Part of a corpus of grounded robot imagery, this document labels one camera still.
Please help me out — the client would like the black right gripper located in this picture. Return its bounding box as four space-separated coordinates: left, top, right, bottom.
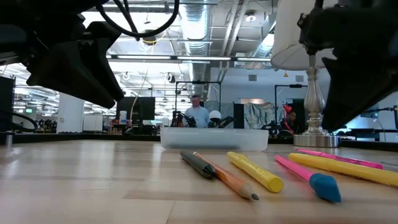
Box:
298 0 398 132

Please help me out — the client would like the silver ceiling air duct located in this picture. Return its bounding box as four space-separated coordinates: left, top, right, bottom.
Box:
178 0 215 100

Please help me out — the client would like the black cable loop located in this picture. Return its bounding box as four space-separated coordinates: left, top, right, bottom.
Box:
0 109 38 133

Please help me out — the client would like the short yellow highlighter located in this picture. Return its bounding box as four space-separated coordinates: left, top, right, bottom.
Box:
226 151 284 194

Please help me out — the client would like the black ceiling dome camera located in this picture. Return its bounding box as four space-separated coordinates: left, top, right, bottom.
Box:
142 29 158 46

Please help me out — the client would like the black metal frame stand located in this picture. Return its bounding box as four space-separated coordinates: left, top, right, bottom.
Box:
175 80 222 128
274 83 308 131

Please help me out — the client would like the silver table lamp white shade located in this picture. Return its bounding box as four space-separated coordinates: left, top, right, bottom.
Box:
270 0 341 149

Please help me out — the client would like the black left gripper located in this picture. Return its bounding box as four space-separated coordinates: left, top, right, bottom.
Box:
0 0 124 109

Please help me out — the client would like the black cabinet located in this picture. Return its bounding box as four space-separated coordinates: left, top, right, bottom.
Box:
0 76 16 133

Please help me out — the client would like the orange wooden pencil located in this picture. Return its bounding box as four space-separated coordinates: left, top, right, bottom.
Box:
192 151 260 202

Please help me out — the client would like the translucent plastic supply box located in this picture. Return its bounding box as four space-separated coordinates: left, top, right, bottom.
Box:
160 127 270 152

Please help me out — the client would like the pink highlighter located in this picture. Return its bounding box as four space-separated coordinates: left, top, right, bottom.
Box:
297 149 384 170

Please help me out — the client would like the long slim yellow highlighter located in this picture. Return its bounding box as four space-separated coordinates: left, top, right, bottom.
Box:
288 152 398 189

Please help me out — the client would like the ceiling light bar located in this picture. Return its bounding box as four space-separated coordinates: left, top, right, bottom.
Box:
105 54 273 63

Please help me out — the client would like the black computer monitor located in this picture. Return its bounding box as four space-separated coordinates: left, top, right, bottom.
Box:
116 96 156 127

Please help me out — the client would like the person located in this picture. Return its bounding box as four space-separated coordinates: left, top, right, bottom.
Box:
284 110 301 136
184 94 211 129

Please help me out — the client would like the grey pen with black cap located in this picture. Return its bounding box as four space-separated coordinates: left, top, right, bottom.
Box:
180 150 216 180

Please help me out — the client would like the pink pencil blue eraser cap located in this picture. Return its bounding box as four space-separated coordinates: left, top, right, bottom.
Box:
274 154 343 204

